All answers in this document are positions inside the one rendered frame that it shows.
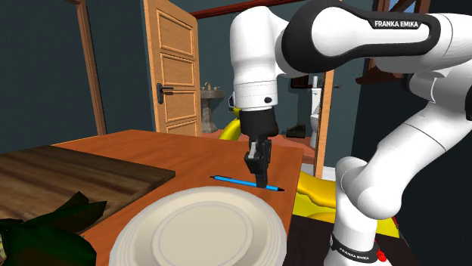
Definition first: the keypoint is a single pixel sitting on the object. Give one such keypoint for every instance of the wooden door frame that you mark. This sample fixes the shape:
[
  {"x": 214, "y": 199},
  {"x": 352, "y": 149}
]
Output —
[{"x": 324, "y": 121}]

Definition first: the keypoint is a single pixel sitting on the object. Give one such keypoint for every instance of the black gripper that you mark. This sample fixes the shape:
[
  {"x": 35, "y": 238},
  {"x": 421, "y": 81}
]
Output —
[{"x": 258, "y": 123}]

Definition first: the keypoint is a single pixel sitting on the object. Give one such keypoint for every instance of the dark green leafy plant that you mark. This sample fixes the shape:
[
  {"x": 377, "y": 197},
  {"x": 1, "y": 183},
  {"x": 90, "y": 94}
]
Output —
[{"x": 48, "y": 239}]

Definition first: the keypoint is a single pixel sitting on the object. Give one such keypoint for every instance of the blue pen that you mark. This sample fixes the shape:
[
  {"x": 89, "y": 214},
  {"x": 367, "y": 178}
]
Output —
[{"x": 232, "y": 180}]

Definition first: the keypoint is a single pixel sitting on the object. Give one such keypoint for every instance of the small black floor object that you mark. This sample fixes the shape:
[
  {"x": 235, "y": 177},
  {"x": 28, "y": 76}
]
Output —
[{"x": 297, "y": 131}]

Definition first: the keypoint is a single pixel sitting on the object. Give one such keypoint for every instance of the grey pedestal sink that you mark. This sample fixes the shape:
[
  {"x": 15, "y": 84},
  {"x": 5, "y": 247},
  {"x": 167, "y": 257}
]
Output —
[{"x": 211, "y": 107}]

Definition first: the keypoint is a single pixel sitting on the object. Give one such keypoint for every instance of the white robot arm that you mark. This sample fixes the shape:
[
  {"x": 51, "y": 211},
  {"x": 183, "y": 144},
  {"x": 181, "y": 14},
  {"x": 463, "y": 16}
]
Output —
[{"x": 387, "y": 162}]

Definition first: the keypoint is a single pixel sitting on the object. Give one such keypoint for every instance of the yellow curved chair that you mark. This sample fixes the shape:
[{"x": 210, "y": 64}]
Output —
[{"x": 317, "y": 191}]

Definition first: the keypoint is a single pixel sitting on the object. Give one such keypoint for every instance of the white plate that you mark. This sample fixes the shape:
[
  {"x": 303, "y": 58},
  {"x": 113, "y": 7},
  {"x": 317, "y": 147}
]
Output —
[{"x": 203, "y": 232}]

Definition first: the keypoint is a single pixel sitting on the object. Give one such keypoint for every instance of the dark robot stand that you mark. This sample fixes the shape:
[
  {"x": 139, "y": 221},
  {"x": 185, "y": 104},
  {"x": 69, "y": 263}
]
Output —
[{"x": 309, "y": 243}]

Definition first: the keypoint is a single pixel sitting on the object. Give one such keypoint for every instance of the light wooden panel door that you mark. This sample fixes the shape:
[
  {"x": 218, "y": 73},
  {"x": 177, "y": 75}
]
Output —
[{"x": 177, "y": 70}]

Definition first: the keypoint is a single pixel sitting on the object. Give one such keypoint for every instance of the orange wooden table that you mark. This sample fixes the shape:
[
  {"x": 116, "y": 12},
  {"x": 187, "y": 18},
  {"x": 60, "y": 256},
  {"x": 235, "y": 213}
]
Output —
[{"x": 191, "y": 158}]

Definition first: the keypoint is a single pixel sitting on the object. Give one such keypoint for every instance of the dark wooden cutting board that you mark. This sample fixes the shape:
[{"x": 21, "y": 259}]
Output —
[{"x": 66, "y": 180}]

